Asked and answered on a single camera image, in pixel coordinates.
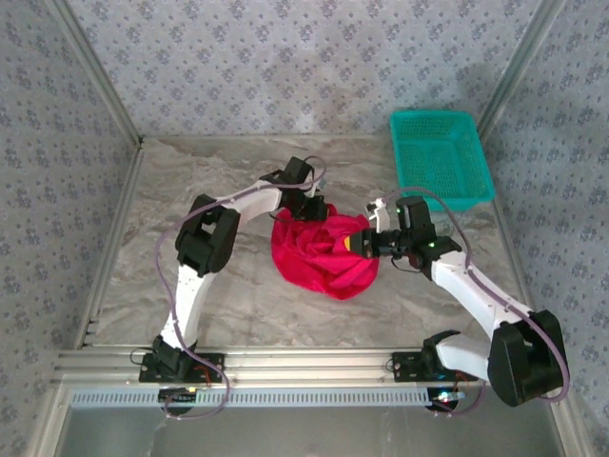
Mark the red t-shirt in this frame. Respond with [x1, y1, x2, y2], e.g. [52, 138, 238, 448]
[269, 203, 381, 301]

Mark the teal plastic mesh basket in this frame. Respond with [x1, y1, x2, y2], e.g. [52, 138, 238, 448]
[389, 109, 496, 213]

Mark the small black electronics board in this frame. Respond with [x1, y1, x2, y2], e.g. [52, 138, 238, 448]
[158, 387, 200, 407]
[426, 387, 468, 411]

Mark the grey metal sheet panel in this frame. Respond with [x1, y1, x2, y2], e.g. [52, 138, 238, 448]
[61, 407, 567, 457]

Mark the aluminium mounting rail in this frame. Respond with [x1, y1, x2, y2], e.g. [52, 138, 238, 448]
[51, 347, 570, 387]

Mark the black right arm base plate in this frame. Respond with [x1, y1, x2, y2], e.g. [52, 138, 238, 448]
[391, 351, 480, 384]

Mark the grey slotted cable duct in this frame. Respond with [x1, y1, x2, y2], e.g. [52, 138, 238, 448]
[69, 386, 432, 409]

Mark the aluminium frame post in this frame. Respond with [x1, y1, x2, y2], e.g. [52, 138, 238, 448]
[475, 0, 567, 139]
[47, 0, 145, 144]

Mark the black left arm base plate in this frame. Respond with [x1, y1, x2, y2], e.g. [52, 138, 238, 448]
[138, 352, 226, 385]

